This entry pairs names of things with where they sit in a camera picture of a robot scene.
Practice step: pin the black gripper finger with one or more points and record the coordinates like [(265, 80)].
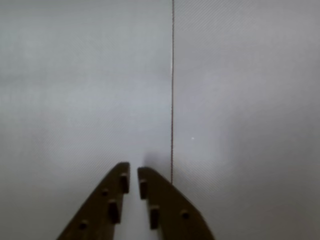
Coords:
[(95, 212), (175, 217)]

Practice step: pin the gray mat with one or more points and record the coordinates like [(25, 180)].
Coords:
[(250, 75), (75, 75)]

